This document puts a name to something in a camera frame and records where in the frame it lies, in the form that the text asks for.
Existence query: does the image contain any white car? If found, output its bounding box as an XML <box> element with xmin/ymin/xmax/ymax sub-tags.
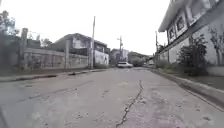
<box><xmin>116</xmin><ymin>60</ymin><xmax>134</xmax><ymax>69</ymax></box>

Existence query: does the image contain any white building with windows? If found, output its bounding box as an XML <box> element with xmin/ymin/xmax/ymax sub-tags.
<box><xmin>156</xmin><ymin>0</ymin><xmax>224</xmax><ymax>78</ymax></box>

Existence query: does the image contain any grey concrete sidewalk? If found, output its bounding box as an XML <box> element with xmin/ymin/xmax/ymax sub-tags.
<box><xmin>146</xmin><ymin>66</ymin><xmax>224</xmax><ymax>111</ymax></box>

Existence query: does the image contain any thin pole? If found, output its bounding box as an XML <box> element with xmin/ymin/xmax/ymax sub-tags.
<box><xmin>154</xmin><ymin>30</ymin><xmax>159</xmax><ymax>54</ymax></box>

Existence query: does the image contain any utility pole with crossarms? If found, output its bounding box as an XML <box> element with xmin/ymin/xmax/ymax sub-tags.
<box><xmin>116</xmin><ymin>35</ymin><xmax>125</xmax><ymax>64</ymax></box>

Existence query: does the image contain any grey two-storey building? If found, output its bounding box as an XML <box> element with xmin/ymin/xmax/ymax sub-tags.
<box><xmin>51</xmin><ymin>32</ymin><xmax>111</xmax><ymax>69</ymax></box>

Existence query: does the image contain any dark bush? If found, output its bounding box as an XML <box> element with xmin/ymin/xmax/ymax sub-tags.
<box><xmin>176</xmin><ymin>34</ymin><xmax>209</xmax><ymax>77</ymax></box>

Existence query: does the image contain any grey concrete road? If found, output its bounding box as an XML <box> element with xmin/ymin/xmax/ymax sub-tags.
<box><xmin>0</xmin><ymin>66</ymin><xmax>224</xmax><ymax>128</ymax></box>

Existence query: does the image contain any tree behind wall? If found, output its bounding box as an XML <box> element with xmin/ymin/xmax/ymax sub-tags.
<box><xmin>0</xmin><ymin>9</ymin><xmax>21</xmax><ymax>37</ymax></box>

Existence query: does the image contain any grey concrete wall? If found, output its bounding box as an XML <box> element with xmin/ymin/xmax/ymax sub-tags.
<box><xmin>0</xmin><ymin>27</ymin><xmax>90</xmax><ymax>73</ymax></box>

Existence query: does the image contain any row of distant buildings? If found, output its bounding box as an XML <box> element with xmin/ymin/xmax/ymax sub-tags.
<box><xmin>109</xmin><ymin>48</ymin><xmax>156</xmax><ymax>68</ymax></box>

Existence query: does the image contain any tall utility pole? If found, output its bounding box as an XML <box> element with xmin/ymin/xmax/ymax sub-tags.
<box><xmin>89</xmin><ymin>15</ymin><xmax>97</xmax><ymax>70</ymax></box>

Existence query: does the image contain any grey concrete kerb strip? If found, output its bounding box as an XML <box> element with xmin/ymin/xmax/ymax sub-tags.
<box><xmin>0</xmin><ymin>67</ymin><xmax>108</xmax><ymax>83</ymax></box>

